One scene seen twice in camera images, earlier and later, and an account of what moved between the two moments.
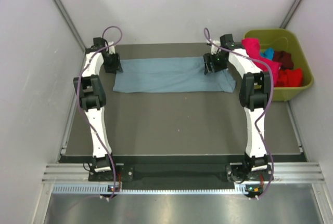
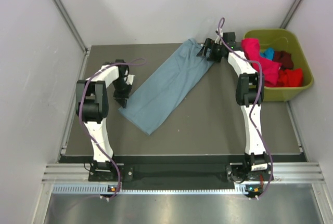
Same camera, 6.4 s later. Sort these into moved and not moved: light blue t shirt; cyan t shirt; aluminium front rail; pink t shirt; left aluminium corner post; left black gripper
Moved: light blue t shirt; left black gripper
Not moved: aluminium front rail; pink t shirt; cyan t shirt; left aluminium corner post
